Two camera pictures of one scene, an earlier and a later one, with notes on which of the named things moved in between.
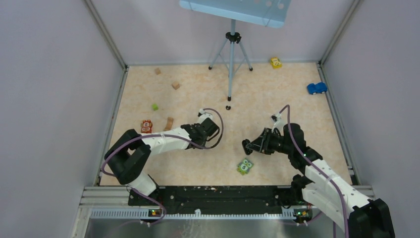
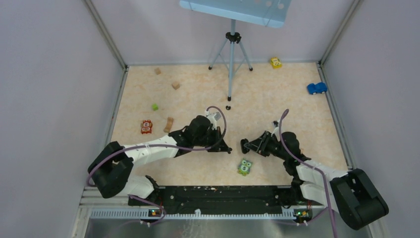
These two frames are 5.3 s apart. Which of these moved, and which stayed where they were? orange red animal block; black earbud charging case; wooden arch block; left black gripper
Moved: left black gripper
Stayed: black earbud charging case; wooden arch block; orange red animal block
